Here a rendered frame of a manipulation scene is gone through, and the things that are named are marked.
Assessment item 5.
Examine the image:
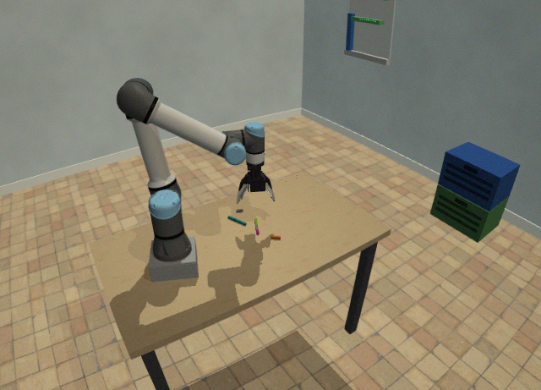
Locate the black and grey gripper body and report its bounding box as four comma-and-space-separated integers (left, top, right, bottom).
246, 161, 265, 192

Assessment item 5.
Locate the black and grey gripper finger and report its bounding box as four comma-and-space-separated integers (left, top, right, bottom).
265, 176, 275, 201
237, 175, 248, 203

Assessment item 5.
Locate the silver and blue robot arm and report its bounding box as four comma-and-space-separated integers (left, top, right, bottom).
117, 78, 266, 262

